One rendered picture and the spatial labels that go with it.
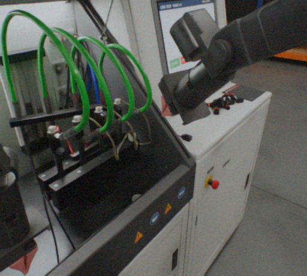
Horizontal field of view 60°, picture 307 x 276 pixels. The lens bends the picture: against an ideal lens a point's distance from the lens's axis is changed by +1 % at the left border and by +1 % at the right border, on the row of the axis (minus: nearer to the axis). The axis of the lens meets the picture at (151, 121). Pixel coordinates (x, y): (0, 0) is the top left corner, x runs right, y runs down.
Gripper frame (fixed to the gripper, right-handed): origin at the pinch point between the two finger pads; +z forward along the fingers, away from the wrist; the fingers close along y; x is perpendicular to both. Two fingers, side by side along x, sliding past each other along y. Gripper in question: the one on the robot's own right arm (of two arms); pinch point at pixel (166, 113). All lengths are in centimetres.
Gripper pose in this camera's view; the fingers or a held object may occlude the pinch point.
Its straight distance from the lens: 58.0
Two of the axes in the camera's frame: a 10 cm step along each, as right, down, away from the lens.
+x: -8.2, 2.8, -5.0
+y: -4.2, -8.9, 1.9
